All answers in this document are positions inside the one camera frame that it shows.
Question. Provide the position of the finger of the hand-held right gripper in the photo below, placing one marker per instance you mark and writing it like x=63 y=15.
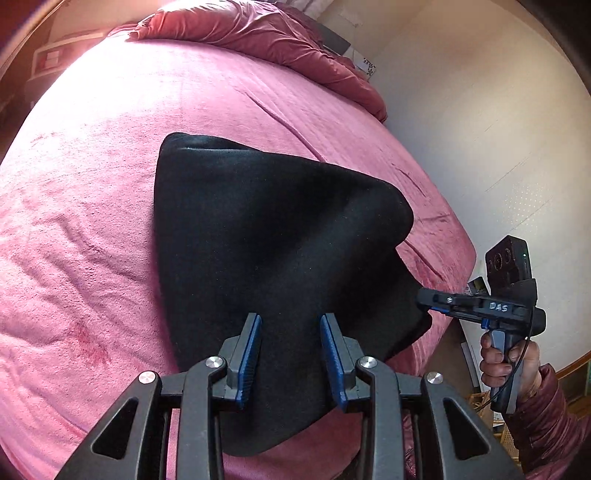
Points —
x=438 y=301

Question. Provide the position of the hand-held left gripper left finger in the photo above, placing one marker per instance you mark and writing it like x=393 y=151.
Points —
x=249 y=360

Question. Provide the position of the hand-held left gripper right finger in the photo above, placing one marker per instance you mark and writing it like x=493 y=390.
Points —
x=331 y=360

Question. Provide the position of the black pants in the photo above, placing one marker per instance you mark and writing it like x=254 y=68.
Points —
x=277 y=230

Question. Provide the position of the person's right forearm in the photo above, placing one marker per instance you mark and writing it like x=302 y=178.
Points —
x=554 y=424

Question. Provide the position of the person's right hand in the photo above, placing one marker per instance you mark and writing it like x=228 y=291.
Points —
x=494 y=364

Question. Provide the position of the pink plush bed blanket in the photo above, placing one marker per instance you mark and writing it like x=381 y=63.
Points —
x=92 y=207

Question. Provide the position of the white printed paper box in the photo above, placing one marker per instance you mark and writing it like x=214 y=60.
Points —
x=367 y=64

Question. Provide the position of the dark pink folded duvet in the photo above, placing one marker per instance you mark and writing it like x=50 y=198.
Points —
x=258 y=27

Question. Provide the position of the white open nightstand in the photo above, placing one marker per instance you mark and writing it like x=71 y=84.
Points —
x=60 y=53

